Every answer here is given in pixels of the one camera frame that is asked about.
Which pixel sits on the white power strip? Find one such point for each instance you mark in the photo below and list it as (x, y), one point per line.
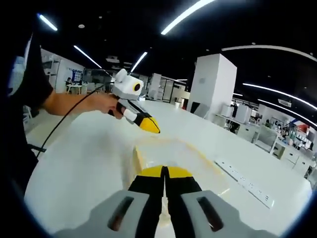
(244, 183)

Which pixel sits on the row of white desks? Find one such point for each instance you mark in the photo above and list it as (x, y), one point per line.
(284, 146)

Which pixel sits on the wide white square pillar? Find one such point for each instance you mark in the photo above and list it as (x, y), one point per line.
(213, 84)

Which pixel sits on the translucent yellow-edged plastic bag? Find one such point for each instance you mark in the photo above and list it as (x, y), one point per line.
(188, 153)

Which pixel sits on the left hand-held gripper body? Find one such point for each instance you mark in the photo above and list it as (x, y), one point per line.
(126, 85)

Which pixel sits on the grey panel leaning on pillar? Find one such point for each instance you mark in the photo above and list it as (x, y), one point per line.
(200, 109)

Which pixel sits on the small white bin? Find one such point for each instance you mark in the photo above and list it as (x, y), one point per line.
(177, 104)

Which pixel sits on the grey mesh office chair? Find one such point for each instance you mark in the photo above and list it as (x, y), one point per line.
(266, 137)

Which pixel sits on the ceiling air conditioner vent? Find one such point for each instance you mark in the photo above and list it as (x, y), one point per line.
(285, 101)

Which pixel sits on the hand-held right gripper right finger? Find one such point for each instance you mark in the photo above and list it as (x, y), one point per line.
(188, 196)

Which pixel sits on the person's left hand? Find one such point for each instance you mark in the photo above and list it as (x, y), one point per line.
(106, 105)

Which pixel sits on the long ceiling light strip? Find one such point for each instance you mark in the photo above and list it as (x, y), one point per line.
(183, 17)

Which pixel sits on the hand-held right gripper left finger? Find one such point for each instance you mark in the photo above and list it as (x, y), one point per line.
(138, 196)

